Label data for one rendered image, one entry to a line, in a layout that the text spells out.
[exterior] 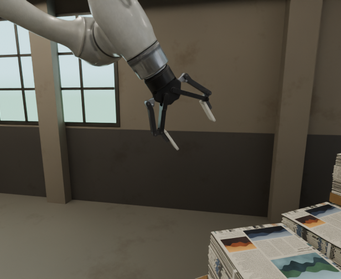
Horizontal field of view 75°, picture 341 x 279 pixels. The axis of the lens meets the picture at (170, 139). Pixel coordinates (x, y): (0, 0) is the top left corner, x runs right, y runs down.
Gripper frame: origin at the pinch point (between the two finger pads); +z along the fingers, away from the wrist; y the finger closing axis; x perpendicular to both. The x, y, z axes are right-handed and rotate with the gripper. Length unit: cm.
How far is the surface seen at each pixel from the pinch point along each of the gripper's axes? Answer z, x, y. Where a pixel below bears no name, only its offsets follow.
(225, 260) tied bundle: 34.4, 13.9, 15.5
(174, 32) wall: -2, -223, -89
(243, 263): 33.1, 18.7, 11.7
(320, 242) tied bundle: 55, 17, -13
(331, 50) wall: 98, -135, -203
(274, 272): 35.9, 24.0, 6.6
